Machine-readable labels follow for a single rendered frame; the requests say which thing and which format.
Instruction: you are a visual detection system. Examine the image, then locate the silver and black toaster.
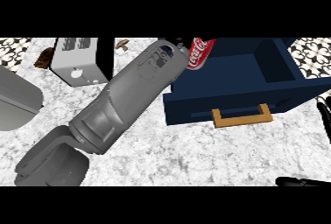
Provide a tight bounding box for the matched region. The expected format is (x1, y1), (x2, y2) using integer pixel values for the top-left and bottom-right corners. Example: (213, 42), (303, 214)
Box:
(49, 37), (117, 88)

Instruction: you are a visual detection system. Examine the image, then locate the grey rounded appliance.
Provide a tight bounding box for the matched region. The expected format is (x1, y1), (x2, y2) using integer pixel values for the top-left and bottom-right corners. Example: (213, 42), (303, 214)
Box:
(0, 65), (46, 132)

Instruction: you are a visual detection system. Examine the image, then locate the tan wooden drawer handle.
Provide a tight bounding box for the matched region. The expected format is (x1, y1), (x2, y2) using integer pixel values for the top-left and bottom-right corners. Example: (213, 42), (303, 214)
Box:
(211, 102), (275, 129)

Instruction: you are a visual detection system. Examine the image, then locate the navy blue open drawer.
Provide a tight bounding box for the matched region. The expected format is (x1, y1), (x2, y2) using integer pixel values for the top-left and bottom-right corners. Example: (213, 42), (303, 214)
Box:
(158, 37), (331, 102)

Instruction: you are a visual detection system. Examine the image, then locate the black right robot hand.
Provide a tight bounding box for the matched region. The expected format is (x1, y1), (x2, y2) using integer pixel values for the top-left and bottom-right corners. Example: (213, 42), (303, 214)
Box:
(273, 95), (331, 187)

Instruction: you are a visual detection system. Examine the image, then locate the navy blue drawer front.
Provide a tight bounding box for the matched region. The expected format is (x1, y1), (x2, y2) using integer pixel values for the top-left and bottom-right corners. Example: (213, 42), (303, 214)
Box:
(161, 76), (331, 127)

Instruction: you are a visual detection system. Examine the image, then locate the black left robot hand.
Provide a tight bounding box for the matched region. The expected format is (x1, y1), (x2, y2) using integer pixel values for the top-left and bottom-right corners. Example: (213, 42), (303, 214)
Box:
(164, 37), (194, 57)

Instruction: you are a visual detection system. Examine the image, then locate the brown bread piece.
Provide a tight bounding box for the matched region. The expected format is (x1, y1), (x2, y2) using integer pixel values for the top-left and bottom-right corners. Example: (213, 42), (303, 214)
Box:
(32, 47), (56, 70)
(114, 38), (130, 53)

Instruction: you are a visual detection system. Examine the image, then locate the red soda can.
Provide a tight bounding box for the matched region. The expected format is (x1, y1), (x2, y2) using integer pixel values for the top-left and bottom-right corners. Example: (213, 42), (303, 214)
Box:
(185, 37), (219, 71)

